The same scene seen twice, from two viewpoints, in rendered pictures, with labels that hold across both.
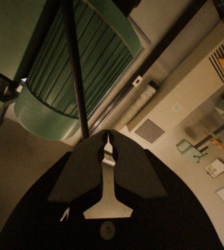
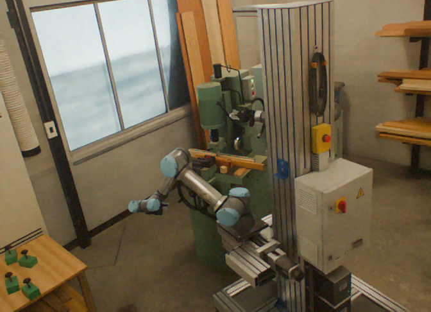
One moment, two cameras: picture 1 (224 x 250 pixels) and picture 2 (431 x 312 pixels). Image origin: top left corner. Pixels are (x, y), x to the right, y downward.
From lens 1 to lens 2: 271 cm
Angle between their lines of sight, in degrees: 83
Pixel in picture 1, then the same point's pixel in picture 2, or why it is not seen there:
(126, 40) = (217, 125)
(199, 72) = (28, 215)
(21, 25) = (227, 106)
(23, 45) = (226, 103)
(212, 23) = not seen: hidden behind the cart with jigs
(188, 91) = (8, 196)
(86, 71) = (219, 113)
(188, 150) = not seen: outside the picture
